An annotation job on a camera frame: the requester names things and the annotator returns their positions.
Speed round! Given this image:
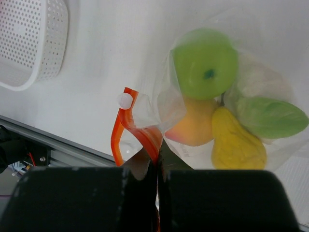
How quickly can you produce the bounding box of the white cauliflower with leaves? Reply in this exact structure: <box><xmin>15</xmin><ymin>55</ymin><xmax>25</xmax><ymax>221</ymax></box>
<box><xmin>224</xmin><ymin>54</ymin><xmax>309</xmax><ymax>141</ymax></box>

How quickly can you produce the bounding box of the white perforated plastic basket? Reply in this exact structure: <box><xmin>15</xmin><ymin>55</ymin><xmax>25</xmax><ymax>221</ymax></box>
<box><xmin>0</xmin><ymin>0</ymin><xmax>69</xmax><ymax>91</ymax></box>

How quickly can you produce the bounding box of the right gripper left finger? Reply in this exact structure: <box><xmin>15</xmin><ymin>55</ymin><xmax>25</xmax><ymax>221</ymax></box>
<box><xmin>0</xmin><ymin>151</ymin><xmax>157</xmax><ymax>232</ymax></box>

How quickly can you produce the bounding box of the green apple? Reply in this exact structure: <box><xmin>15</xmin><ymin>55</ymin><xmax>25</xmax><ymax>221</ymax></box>
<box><xmin>171</xmin><ymin>28</ymin><xmax>239</xmax><ymax>100</ymax></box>

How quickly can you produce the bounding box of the clear zip top bag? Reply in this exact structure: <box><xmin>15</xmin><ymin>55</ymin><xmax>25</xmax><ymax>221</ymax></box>
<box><xmin>111</xmin><ymin>6</ymin><xmax>309</xmax><ymax>171</ymax></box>

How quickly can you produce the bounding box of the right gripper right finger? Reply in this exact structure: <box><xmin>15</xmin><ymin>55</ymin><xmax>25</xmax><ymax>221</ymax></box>
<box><xmin>158</xmin><ymin>143</ymin><xmax>299</xmax><ymax>232</ymax></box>

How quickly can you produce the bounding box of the orange fruit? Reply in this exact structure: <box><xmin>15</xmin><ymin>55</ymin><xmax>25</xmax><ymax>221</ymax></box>
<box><xmin>165</xmin><ymin>98</ymin><xmax>219</xmax><ymax>146</ymax></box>

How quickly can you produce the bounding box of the yellow pear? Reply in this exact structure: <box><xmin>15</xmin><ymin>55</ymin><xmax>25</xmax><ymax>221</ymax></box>
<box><xmin>211</xmin><ymin>107</ymin><xmax>267</xmax><ymax>170</ymax></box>

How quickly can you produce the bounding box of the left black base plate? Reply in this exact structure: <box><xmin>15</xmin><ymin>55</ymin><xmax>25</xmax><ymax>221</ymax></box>
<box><xmin>0</xmin><ymin>125</ymin><xmax>52</xmax><ymax>173</ymax></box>

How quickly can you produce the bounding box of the aluminium mounting rail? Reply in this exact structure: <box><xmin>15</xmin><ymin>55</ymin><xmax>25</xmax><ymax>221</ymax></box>
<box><xmin>0</xmin><ymin>116</ymin><xmax>115</xmax><ymax>167</ymax></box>

